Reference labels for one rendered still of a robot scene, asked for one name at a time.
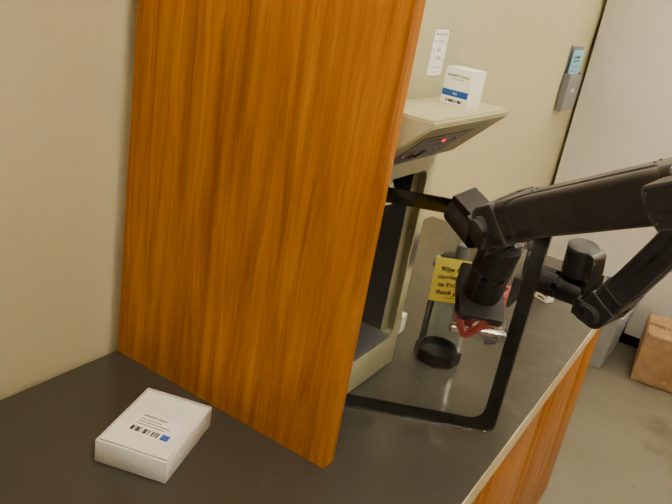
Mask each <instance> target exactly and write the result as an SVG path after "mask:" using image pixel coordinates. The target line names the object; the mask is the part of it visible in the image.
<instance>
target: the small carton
mask: <svg viewBox="0 0 672 504"><path fill-rule="evenodd" d="M486 74H487V72H486V71H481V70H477V69H473V68H468V67H464V66H447V69H446V74H445V78H444V83H443V87H442V92H441V96H440V102H443V103H447V104H450V105H454V106H458V107H462V108H477V107H479V103H480V99H481V95H482V90H483V86H484V82H485V78H486Z"/></svg>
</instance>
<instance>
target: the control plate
mask: <svg viewBox="0 0 672 504"><path fill-rule="evenodd" d="M472 130H473V129H469V130H464V131H459V132H455V133H450V134H445V135H440V136H436V137H431V138H426V139H424V140H423V141H421V142H420V143H418V144H417V145H415V146H414V147H412V148H411V149H409V150H408V151H406V152H405V153H403V154H402V155H400V156H398V157H397V158H395V159H394V162H393V165H394V164H398V163H402V162H406V161H409V160H413V159H417V158H421V157H425V156H429V155H433V154H436V153H437V152H439V151H440V150H437V149H438V148H440V147H442V148H441V149H443V148H445V147H447V146H448V145H450V144H451V143H453V142H454V141H456V140H458V139H459V138H461V137H462V136H464V135H465V134H467V133H469V132H470V131H472ZM455 136H457V137H456V138H455V139H452V138H453V137H455ZM445 138H447V139H446V140H445V141H442V140H443V139H445ZM441 141H442V142H441ZM435 148H436V149H435ZM426 149H427V150H426ZM433 149H435V150H436V152H433V151H432V150H433ZM422 150H426V151H428V150H430V151H429V152H430V153H429V154H427V152H426V151H425V152H426V153H425V152H424V153H422V154H421V155H419V156H418V157H415V158H410V159H407V157H408V156H409V155H411V154H415V155H416V154H418V153H419V152H421V151H422ZM403 156H405V157H404V158H403V159H401V160H399V159H400V158H401V157H403Z"/></svg>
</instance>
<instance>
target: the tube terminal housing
mask: <svg viewBox="0 0 672 504"><path fill-rule="evenodd" d="M472 1H473V0H426V4H425V9H424V14H423V19H422V24H421V29H420V34H419V39H418V44H417V49H416V53H415V58H414V63H413V68H412V73H411V78H410V83H409V88H408V93H407V98H406V100H408V99H418V98H428V97H438V96H441V92H442V87H443V83H444V78H445V74H446V69H447V66H458V63H459V58H460V54H461V50H462V45H463V41H464V36H465V32H466V27H467V23H468V19H469V14H470V10H471V5H472ZM436 28H447V29H451V32H450V36H449V41H448V45H447V50H446V55H445V59H444V64H443V68H442V73H441V76H434V77H426V72H427V67H428V62H429V58H430V53H431V48H432V43H433V39H434V34H435V29H436ZM437 157H438V154H435V155H431V156H428V157H424V158H420V159H416V160H412V161H408V162H405V163H401V164H397V165H393V167H392V172H391V177H390V180H394V179H397V178H400V177H404V176H407V175H410V174H414V178H413V182H412V187H411V191H413V192H418V193H424V194H429V193H430V188H431V184H432V179H433V175H434V171H435V166H436V162H437Z"/></svg>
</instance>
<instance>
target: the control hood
mask: <svg viewBox="0 0 672 504"><path fill-rule="evenodd" d="M508 113H509V111H508V109H507V108H503V107H499V106H495V105H491V104H487V103H483V102H480V103H479V107H477V108H462V107H458V106H454V105H450V104H447V103H443V102H440V96H438V97H428V98H418V99H408V100H406V103H405V108H404V113H403V118H402V123H401V128H400V133H399V138H398V143H397V147H396V152H395V157H394V159H395V158H397V157H398V156H400V155H402V154H403V153H405V152H406V151H408V150H409V149H411V148H412V147H414V146H415V145H417V144H418V143H420V142H421V141H423V140H424V139H426V138H431V137H436V136H440V135H445V134H450V133H455V132H459V131H464V130H469V129H473V130H472V131H470V132H469V133H467V134H465V135H464V136H462V137H461V138H459V139H458V140H456V141H454V142H453V143H451V144H450V145H448V146H447V147H445V148H443V149H442V150H441V151H439V152H437V153H436V154H439V153H443V152H447V151H451V150H453V149H455V148H457V147H458V146H460V145H461V144H463V143H465V142H466V141H468V140H469V139H471V138H472V137H474V136H476V135H477V134H479V133H480V132H482V131H484V130H485V129H487V128H488V127H490V126H492V125H493V124H495V123H496V122H498V121H500V120H501V119H503V118H504V117H506V116H507V114H508Z"/></svg>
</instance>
